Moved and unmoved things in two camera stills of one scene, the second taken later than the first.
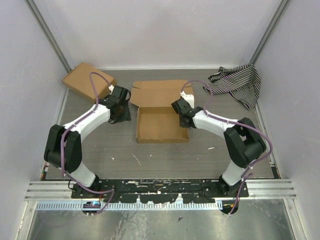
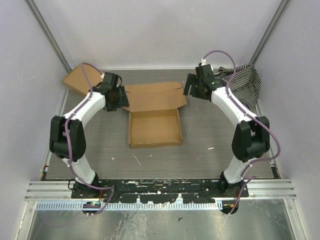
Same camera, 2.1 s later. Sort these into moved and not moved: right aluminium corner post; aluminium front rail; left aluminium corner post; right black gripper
Moved: right black gripper
Not moved: left aluminium corner post; aluminium front rail; right aluminium corner post
